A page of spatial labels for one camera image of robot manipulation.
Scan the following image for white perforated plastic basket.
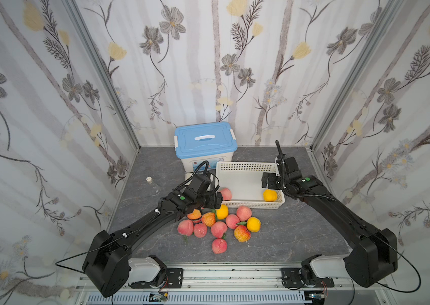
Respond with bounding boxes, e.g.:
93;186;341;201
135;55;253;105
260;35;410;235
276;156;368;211
216;161;285;209

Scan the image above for orange peach middle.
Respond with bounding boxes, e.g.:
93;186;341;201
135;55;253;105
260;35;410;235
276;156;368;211
201;212;217;227

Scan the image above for small green circuit board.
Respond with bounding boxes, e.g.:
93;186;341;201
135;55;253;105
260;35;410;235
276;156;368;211
149;293;169;302

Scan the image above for orange red peach right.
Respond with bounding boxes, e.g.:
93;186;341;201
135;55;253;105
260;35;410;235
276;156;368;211
234;225;251;243

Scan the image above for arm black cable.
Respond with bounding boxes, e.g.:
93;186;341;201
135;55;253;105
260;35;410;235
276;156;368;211
374;236;422;294
54;243;124;275

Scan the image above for pink peach lower left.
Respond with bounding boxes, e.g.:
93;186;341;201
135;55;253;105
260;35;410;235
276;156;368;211
193;223;208;238

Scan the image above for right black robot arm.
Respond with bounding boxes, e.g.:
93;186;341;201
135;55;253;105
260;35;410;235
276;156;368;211
262;142;399;288

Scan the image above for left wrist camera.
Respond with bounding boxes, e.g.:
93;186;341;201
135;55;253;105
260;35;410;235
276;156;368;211
190;172;212;194

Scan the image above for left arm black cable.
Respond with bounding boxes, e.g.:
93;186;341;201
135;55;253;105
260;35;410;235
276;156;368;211
54;243;124;275

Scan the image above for pink peach far left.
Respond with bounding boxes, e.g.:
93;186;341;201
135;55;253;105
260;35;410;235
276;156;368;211
177;219;194;236

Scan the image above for pink peach top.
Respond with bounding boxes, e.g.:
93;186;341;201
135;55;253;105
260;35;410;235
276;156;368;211
220;188;233;201

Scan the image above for small glass flask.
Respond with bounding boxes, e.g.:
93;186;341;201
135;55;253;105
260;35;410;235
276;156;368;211
146;177;160;196

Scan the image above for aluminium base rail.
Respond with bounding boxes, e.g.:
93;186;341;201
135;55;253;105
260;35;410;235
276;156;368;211
73;243;395;305

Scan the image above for pink peach upper right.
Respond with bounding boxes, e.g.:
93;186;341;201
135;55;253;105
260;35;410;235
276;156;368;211
236;206;253;222

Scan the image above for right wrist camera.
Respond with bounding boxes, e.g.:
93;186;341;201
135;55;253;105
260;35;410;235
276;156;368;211
284;157;301;180

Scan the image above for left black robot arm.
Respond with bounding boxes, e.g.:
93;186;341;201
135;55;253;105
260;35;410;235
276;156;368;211
82;188;223;297

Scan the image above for pink peach lower middle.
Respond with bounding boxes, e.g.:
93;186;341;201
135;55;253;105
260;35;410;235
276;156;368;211
211;221;228;238

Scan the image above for blue lid storage box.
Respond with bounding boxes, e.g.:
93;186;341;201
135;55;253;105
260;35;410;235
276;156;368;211
174;122;238;173

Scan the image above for pink peach centre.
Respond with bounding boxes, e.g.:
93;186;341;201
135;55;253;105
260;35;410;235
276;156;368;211
225;214;240;230

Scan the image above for orange pink peach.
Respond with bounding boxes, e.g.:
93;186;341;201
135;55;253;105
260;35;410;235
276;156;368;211
187;209;202;222

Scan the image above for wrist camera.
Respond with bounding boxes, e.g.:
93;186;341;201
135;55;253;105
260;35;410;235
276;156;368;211
284;157;301;180
190;172;212;194

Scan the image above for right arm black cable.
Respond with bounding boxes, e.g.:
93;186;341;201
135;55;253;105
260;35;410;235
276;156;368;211
374;236;422;294

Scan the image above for pink peach bottom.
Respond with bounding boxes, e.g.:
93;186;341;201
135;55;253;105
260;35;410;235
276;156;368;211
212;238;228;254

